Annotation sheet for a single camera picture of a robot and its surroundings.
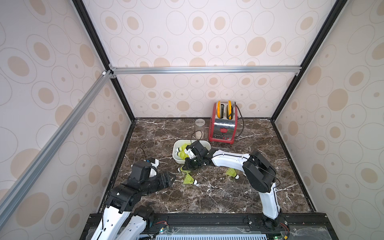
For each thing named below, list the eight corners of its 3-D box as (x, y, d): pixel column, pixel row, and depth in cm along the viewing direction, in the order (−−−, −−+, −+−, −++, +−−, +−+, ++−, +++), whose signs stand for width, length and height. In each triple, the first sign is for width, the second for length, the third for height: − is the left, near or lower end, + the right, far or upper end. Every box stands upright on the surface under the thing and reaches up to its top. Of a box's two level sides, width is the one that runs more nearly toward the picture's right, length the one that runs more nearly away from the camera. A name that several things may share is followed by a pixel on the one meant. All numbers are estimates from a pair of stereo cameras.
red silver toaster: (209, 143, 107) (212, 124, 91) (207, 121, 121) (209, 100, 105) (234, 143, 107) (241, 124, 91) (230, 121, 121) (235, 100, 105)
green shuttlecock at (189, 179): (184, 183, 89) (183, 180, 85) (185, 175, 92) (185, 172, 88) (196, 185, 88) (197, 182, 85) (198, 177, 91) (198, 174, 88)
